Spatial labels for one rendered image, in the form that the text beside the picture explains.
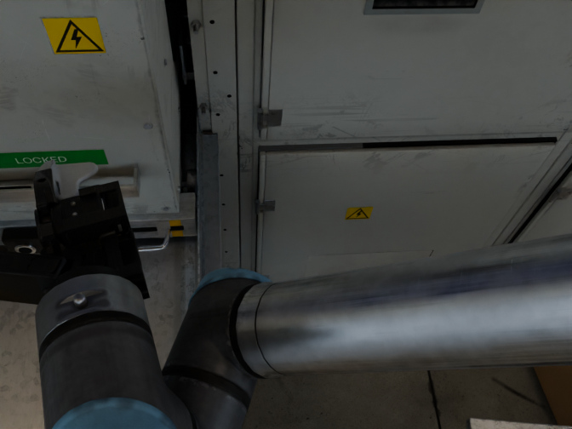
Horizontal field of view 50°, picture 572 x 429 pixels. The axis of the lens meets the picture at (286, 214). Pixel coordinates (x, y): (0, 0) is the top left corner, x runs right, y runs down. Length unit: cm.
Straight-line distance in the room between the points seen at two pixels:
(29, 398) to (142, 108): 47
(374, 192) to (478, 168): 23
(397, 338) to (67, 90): 50
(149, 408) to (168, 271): 60
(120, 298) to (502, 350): 29
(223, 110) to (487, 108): 49
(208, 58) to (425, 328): 70
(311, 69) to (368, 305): 63
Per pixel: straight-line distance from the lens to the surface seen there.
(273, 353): 54
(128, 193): 88
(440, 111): 119
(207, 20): 99
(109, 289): 52
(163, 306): 102
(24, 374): 103
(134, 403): 46
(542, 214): 165
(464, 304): 43
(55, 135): 86
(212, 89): 110
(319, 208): 141
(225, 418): 58
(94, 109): 80
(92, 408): 46
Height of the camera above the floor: 179
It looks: 60 degrees down
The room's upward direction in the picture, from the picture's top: 6 degrees clockwise
